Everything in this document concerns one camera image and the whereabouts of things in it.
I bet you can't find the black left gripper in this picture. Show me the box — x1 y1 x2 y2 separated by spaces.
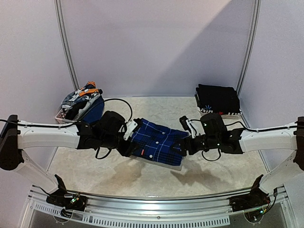
100 134 141 157

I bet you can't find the blue plaid garment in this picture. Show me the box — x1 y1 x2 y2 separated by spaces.
130 118 189 166

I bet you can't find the black t-shirt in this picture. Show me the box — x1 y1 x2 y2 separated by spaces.
195 84 240 113

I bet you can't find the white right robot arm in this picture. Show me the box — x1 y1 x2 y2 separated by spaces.
171 113 304 207

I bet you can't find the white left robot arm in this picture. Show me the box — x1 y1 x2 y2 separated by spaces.
0 111 138 206

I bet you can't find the camouflage orange garment pile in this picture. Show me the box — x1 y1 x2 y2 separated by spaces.
61 81 103 121

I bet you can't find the solid navy blue garment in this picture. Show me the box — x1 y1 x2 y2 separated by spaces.
81 97 105 124

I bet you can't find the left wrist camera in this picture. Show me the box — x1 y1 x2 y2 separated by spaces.
123 118 142 141

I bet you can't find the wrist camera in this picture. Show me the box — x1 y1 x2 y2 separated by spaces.
179 115 198 139
123 118 142 141

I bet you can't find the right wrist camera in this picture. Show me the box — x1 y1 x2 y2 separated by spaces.
179 115 198 139

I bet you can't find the aluminium front rail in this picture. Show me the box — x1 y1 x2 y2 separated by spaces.
27 184 289 226

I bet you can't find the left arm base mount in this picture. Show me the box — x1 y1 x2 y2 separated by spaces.
46 189 88 211

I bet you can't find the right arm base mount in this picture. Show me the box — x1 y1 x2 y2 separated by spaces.
228 189 278 214

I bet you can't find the right aluminium frame post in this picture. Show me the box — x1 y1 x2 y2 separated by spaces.
236 0 261 96

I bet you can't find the aluminium frame post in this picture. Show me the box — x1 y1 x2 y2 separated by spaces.
236 0 261 96
54 0 79 90

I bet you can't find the left aluminium frame post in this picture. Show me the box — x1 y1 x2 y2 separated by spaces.
54 0 79 90

